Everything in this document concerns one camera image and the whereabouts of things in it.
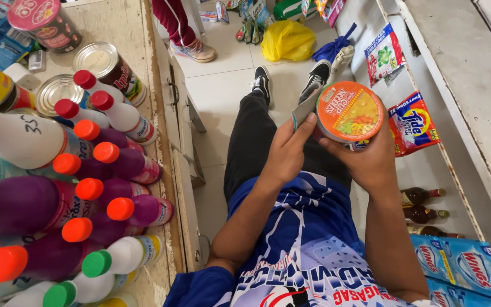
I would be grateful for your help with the person's right hand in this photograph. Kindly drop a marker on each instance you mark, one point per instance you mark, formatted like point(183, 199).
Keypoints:
point(369, 166)

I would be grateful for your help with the person's left hand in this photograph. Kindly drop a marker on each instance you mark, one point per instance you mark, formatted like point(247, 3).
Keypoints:
point(288, 155)

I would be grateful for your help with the grey cloth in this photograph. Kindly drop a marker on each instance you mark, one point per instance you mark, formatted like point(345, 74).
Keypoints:
point(307, 104)

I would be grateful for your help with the orange-lidded instant noodle cup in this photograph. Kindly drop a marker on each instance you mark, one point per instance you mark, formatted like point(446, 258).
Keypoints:
point(350, 110)

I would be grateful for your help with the black trousers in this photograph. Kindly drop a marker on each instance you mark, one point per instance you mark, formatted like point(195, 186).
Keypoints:
point(249, 145)

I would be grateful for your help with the brown sauce bottle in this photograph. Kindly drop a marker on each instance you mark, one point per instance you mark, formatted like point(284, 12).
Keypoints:
point(418, 196)
point(428, 231)
point(420, 214)

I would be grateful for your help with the orange blue detergent sachet pack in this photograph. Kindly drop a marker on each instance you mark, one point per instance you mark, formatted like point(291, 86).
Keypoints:
point(414, 123)

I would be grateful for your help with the person's left black sneaker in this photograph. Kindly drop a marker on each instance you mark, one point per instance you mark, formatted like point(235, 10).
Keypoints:
point(262, 83)

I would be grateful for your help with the person's black sneaker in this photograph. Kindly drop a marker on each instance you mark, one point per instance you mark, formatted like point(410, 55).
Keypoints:
point(262, 83)
point(316, 79)

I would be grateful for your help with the person's right black sneaker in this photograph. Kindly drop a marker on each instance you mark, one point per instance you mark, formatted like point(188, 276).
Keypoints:
point(316, 79)

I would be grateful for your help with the blue printed jersey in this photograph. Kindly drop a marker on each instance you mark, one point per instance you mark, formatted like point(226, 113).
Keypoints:
point(309, 251)

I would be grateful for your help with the wooden counter cabinet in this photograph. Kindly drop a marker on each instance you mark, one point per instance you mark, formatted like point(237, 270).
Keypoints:
point(182, 128)

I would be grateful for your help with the white crumpled bag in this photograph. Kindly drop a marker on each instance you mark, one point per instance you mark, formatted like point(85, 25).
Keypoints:
point(341, 59)

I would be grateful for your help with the white red detergent sachet pack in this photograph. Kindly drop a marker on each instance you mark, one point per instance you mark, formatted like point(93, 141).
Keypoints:
point(382, 53)

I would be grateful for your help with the blue plastic bag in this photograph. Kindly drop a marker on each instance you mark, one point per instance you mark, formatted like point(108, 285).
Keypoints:
point(330, 49)

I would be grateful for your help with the yellow plastic bag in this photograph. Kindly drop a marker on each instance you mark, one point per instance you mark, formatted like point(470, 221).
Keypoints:
point(287, 40)

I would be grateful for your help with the blue detergent packet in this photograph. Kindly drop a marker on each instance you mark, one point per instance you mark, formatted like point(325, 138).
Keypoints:
point(446, 296)
point(463, 262)

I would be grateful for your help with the white shelf unit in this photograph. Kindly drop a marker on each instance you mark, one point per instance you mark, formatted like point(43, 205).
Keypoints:
point(463, 64)

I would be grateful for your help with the heap of assorted packaged goods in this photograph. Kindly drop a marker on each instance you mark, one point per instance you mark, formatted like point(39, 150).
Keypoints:
point(262, 17)

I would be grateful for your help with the white bleach bottle red cap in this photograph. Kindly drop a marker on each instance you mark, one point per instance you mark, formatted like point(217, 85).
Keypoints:
point(94, 84)
point(79, 113)
point(126, 119)

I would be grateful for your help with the white bottle green cap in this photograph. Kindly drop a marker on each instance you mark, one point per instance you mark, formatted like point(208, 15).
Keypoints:
point(83, 288)
point(122, 256)

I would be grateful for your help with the brown-label tin can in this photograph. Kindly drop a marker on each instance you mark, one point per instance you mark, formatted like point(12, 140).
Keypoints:
point(109, 70)

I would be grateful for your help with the yellow bottle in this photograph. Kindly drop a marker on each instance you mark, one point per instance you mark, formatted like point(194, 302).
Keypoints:
point(117, 302)

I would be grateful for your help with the silver-topped tin can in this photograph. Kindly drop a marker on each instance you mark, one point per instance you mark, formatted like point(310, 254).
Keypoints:
point(56, 91)

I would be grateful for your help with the group of purple orange-capped bottles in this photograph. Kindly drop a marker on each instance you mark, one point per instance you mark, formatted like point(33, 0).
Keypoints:
point(28, 202)

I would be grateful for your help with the small white box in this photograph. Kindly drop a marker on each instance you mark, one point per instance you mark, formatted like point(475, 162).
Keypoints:
point(37, 60)

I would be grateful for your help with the hand-marked white bottle red cap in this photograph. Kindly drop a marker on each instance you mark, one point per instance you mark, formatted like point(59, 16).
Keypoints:
point(19, 138)

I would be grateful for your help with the pink-lidded brown can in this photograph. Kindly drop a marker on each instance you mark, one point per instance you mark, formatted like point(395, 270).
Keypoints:
point(47, 25)

